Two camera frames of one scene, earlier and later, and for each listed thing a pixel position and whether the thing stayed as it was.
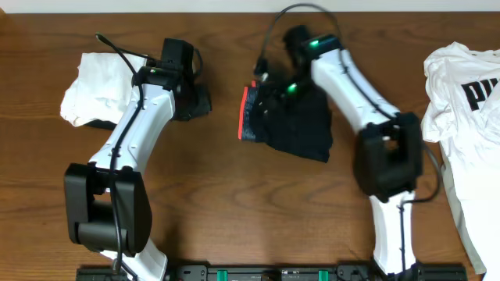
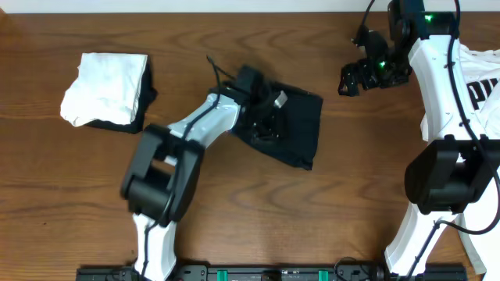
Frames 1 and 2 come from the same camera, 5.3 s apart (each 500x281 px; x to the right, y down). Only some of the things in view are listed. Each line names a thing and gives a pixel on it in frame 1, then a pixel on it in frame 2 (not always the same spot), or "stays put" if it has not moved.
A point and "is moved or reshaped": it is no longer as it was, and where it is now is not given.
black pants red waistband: x=298 y=121 is moved or reshaped
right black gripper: x=273 y=90 to x=363 y=66
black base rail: x=282 y=272 stays put
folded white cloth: x=102 y=88 stays put
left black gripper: x=196 y=104 to x=267 y=122
